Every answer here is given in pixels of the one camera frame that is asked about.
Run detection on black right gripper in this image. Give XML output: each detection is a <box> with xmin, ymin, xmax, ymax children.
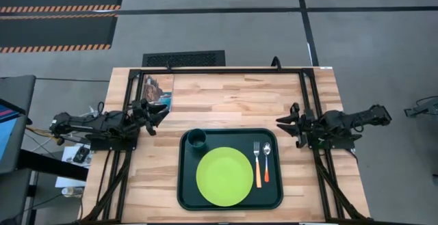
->
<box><xmin>275</xmin><ymin>102</ymin><xmax>324</xmax><ymax>149</ymax></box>

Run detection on computer monitor with blue screen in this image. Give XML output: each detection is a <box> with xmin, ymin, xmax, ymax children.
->
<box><xmin>0</xmin><ymin>97</ymin><xmax>27</xmax><ymax>175</ymax></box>

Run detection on white paper sheets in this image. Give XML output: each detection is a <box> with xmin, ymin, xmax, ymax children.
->
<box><xmin>54</xmin><ymin>142</ymin><xmax>93</xmax><ymax>189</ymax></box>

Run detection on black aluminium table frame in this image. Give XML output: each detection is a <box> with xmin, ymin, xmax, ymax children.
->
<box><xmin>79</xmin><ymin>66</ymin><xmax>370</xmax><ymax>224</ymax></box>

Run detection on small black handheld device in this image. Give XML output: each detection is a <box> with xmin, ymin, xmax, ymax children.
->
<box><xmin>72</xmin><ymin>145</ymin><xmax>91</xmax><ymax>165</ymax></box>

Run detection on yellow cable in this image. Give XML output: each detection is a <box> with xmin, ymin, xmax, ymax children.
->
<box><xmin>25</xmin><ymin>124</ymin><xmax>52</xmax><ymax>139</ymax></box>

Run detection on dark green plastic cup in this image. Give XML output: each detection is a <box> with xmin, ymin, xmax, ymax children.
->
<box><xmin>187</xmin><ymin>128</ymin><xmax>208</xmax><ymax>150</ymax></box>

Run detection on white cable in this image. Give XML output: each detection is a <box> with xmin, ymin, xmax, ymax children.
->
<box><xmin>31</xmin><ymin>105</ymin><xmax>100</xmax><ymax>153</ymax></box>

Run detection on lime green plate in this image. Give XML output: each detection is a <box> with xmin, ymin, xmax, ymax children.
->
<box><xmin>195</xmin><ymin>146</ymin><xmax>255</xmax><ymax>208</ymax></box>

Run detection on black floor vent grille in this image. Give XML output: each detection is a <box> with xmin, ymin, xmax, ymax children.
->
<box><xmin>142</xmin><ymin>50</ymin><xmax>227</xmax><ymax>68</ymax></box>

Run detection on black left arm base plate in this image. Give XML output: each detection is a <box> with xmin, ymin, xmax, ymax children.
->
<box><xmin>89</xmin><ymin>132</ymin><xmax>138</xmax><ymax>152</ymax></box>

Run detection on fork with orange handle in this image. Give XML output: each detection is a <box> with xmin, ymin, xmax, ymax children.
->
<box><xmin>253</xmin><ymin>141</ymin><xmax>263</xmax><ymax>189</ymax></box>

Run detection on black stand on floor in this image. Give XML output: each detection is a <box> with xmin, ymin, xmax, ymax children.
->
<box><xmin>403</xmin><ymin>95</ymin><xmax>438</xmax><ymax>118</ymax></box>

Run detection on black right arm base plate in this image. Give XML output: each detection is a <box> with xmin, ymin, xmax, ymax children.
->
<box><xmin>306</xmin><ymin>122</ymin><xmax>363</xmax><ymax>150</ymax></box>

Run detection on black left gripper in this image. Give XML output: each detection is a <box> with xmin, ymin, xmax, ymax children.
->
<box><xmin>130</xmin><ymin>98</ymin><xmax>171</xmax><ymax>137</ymax></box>

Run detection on spoon with orange handle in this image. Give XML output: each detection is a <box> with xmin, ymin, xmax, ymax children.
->
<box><xmin>262</xmin><ymin>142</ymin><xmax>272</xmax><ymax>183</ymax></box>

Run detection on dark green plastic tray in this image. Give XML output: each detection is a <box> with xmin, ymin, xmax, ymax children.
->
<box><xmin>177</xmin><ymin>128</ymin><xmax>285</xmax><ymax>211</ymax></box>

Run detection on black desk crossbar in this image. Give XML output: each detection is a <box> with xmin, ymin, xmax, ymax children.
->
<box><xmin>16</xmin><ymin>148</ymin><xmax>90</xmax><ymax>182</ymax></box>

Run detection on Acadia picture postcard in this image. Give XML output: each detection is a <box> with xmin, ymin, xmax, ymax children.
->
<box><xmin>140</xmin><ymin>74</ymin><xmax>175</xmax><ymax>112</ymax></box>

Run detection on clear plastic bottle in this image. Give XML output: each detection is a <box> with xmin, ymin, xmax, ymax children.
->
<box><xmin>61</xmin><ymin>186</ymin><xmax>84</xmax><ymax>198</ymax></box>

